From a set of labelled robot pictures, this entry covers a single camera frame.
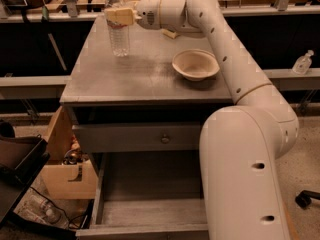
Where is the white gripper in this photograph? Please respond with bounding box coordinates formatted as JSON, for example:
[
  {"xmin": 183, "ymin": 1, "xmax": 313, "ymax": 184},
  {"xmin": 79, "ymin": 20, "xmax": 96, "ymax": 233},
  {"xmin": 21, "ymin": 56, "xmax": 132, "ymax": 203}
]
[{"xmin": 104, "ymin": 0, "xmax": 161, "ymax": 30}]

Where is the clear plastic water bottle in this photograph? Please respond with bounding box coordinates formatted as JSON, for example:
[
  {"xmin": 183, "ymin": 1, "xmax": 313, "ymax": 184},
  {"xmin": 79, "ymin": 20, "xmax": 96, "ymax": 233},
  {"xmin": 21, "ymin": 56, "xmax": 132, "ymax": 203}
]
[{"xmin": 104, "ymin": 0, "xmax": 130, "ymax": 57}]

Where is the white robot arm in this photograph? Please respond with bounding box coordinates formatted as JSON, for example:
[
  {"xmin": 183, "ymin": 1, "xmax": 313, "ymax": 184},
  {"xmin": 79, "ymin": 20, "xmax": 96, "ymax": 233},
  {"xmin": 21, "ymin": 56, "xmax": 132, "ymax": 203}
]
[{"xmin": 105, "ymin": 0, "xmax": 299, "ymax": 240}]

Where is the grey wooden drawer cabinet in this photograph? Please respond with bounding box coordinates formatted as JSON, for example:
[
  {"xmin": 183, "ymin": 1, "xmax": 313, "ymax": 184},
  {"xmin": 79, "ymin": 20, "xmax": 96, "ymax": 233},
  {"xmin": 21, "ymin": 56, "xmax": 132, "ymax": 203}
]
[{"xmin": 59, "ymin": 13, "xmax": 270, "ymax": 240}]

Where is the round metal drawer knob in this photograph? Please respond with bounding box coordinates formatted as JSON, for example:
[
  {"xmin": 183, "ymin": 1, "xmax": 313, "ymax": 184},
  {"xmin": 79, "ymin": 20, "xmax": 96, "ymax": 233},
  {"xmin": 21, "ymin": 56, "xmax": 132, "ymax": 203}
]
[{"xmin": 161, "ymin": 135, "xmax": 170, "ymax": 144}]

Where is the closed grey top drawer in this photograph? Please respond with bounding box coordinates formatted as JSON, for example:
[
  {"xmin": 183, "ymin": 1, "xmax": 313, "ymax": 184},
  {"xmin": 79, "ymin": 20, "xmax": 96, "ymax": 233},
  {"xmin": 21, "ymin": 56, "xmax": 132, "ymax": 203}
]
[{"xmin": 73, "ymin": 122, "xmax": 202, "ymax": 153}]

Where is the open grey middle drawer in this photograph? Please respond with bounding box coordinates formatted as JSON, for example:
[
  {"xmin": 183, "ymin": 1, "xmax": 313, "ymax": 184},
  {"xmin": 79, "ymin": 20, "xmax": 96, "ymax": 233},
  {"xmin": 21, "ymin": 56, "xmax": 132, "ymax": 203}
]
[{"xmin": 77, "ymin": 151, "xmax": 209, "ymax": 240}]

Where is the clear sanitizer pump bottle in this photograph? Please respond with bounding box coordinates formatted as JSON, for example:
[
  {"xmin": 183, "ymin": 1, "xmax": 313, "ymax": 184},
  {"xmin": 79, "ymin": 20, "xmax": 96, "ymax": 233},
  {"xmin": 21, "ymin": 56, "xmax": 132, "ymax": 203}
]
[{"xmin": 292, "ymin": 50, "xmax": 314, "ymax": 75}]

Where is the plastic bottle on floor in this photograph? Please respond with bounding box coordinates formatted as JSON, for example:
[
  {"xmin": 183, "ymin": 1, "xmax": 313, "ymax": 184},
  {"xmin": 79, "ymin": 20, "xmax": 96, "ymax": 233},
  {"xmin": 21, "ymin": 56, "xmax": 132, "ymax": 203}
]
[{"xmin": 29, "ymin": 194, "xmax": 69, "ymax": 229}]

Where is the green and yellow sponge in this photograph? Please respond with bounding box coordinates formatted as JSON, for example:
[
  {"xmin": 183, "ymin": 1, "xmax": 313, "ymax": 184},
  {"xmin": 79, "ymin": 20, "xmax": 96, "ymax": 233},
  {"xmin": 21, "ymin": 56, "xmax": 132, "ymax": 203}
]
[{"xmin": 161, "ymin": 29, "xmax": 179, "ymax": 39}]

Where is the white paper bowl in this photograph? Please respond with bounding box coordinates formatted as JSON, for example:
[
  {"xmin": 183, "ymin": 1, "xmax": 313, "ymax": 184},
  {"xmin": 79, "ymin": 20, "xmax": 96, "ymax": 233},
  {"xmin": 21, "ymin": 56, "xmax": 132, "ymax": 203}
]
[{"xmin": 172, "ymin": 49, "xmax": 220, "ymax": 81}]

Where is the light wooden box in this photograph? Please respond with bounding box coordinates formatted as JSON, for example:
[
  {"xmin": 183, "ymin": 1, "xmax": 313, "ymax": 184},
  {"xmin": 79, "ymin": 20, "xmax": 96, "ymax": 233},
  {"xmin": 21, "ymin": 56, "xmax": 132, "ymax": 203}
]
[{"xmin": 41, "ymin": 106, "xmax": 97, "ymax": 199}]

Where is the black tray cart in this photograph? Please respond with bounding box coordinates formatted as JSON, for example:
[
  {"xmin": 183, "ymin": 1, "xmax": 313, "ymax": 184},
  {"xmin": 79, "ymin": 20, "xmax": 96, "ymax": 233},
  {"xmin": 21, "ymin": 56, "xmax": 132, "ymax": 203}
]
[{"xmin": 0, "ymin": 119, "xmax": 52, "ymax": 225}]

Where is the black chair caster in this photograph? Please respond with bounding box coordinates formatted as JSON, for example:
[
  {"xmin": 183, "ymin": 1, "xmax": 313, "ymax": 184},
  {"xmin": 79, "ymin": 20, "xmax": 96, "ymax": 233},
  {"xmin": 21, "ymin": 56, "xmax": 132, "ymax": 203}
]
[{"xmin": 295, "ymin": 190, "xmax": 320, "ymax": 209}]

